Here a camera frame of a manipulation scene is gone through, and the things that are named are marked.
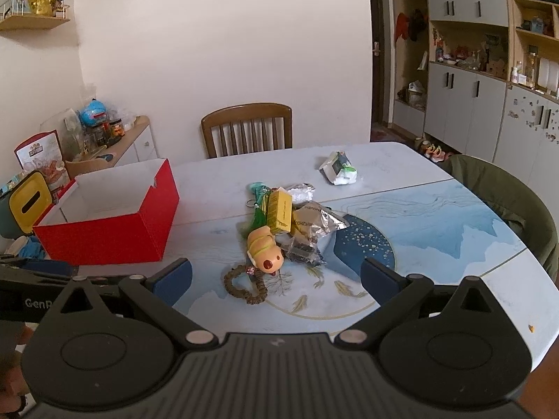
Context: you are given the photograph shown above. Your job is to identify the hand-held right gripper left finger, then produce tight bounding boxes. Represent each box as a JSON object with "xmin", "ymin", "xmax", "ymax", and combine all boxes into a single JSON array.
[{"xmin": 59, "ymin": 258, "xmax": 219, "ymax": 350}]

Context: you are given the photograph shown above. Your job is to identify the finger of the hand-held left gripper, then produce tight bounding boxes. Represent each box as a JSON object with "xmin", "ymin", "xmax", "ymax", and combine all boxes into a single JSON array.
[{"xmin": 0, "ymin": 255, "xmax": 74, "ymax": 278}]

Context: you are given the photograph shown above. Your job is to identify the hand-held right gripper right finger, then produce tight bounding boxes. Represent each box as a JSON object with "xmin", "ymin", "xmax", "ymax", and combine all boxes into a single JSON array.
[{"xmin": 334, "ymin": 257, "xmax": 501, "ymax": 350}]

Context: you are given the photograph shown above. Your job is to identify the red cardboard box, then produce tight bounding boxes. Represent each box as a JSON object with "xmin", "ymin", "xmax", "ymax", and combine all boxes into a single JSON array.
[{"xmin": 32, "ymin": 158, "xmax": 181, "ymax": 266}]

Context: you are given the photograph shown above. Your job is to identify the clear packet of dark bits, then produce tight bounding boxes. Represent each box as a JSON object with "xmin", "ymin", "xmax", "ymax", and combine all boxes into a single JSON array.
[{"xmin": 279, "ymin": 233, "xmax": 326, "ymax": 267}]

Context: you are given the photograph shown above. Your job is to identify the silver foil packet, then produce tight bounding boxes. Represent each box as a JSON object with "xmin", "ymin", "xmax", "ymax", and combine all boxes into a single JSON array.
[{"xmin": 292, "ymin": 201, "xmax": 350, "ymax": 238}]

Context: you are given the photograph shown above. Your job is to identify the tan dog plush toy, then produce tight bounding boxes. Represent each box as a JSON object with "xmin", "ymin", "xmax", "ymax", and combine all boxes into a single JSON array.
[{"xmin": 247, "ymin": 226, "xmax": 285, "ymax": 273}]

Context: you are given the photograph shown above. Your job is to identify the floral sachet with green tassel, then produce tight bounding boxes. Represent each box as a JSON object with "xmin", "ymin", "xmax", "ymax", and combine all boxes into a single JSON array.
[{"xmin": 242, "ymin": 198, "xmax": 269, "ymax": 238}]

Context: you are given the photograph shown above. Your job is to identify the tissue pack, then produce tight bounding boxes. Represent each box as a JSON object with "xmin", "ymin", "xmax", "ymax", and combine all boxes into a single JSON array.
[{"xmin": 318, "ymin": 150, "xmax": 358, "ymax": 185}]

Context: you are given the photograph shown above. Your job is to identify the small yellow box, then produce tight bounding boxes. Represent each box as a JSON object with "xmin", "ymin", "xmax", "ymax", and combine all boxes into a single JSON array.
[{"xmin": 267, "ymin": 189, "xmax": 292, "ymax": 233}]

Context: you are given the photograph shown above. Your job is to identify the person's left hand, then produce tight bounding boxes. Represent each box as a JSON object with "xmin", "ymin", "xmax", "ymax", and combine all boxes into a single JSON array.
[{"xmin": 0, "ymin": 321, "xmax": 35, "ymax": 415}]

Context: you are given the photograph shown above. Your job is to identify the blue cloth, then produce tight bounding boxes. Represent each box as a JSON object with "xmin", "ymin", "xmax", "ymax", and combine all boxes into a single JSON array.
[{"xmin": 17, "ymin": 236, "xmax": 46, "ymax": 259}]

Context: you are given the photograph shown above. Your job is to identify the yellow lidded tissue box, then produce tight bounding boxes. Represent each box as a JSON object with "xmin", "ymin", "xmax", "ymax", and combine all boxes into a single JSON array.
[{"xmin": 0, "ymin": 170, "xmax": 54, "ymax": 238}]

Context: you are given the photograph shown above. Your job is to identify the red and white snack bag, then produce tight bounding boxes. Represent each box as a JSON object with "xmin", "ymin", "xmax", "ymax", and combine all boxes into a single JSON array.
[{"xmin": 14, "ymin": 130, "xmax": 71, "ymax": 193}]

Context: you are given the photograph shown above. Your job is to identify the wooden side cabinet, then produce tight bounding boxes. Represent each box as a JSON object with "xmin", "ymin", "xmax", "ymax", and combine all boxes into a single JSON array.
[{"xmin": 65, "ymin": 116, "xmax": 160, "ymax": 179}]

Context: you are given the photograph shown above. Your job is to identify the clear plastic bag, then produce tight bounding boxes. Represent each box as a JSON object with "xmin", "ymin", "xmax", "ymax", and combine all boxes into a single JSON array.
[{"xmin": 44, "ymin": 107, "xmax": 85, "ymax": 158}]

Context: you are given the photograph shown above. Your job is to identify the pile of shoes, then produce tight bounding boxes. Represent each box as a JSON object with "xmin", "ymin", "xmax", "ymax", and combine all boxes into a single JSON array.
[{"xmin": 415, "ymin": 137, "xmax": 455, "ymax": 162}]

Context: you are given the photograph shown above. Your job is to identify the blue globe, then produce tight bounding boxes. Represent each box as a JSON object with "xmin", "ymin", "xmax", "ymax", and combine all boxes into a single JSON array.
[{"xmin": 80, "ymin": 100, "xmax": 109, "ymax": 127}]

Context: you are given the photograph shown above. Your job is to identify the brown wooden chair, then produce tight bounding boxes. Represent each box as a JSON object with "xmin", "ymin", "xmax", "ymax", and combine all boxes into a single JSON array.
[{"xmin": 201, "ymin": 103, "xmax": 293, "ymax": 160}]

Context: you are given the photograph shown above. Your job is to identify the dark door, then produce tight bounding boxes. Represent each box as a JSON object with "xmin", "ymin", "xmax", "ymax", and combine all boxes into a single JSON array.
[{"xmin": 368, "ymin": 0, "xmax": 394, "ymax": 142}]

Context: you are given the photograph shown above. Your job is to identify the hanging orange clothes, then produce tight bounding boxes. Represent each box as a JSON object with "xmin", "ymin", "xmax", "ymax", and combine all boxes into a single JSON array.
[{"xmin": 395, "ymin": 9, "xmax": 429, "ymax": 44}]

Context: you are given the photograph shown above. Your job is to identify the white wall cabinet unit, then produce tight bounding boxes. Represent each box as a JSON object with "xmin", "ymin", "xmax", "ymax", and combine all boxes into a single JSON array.
[{"xmin": 391, "ymin": 0, "xmax": 559, "ymax": 193}]

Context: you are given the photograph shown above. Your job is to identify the wooden wall shelf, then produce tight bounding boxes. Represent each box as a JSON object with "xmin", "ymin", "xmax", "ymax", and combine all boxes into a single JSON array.
[{"xmin": 0, "ymin": 0, "xmax": 71, "ymax": 31}]

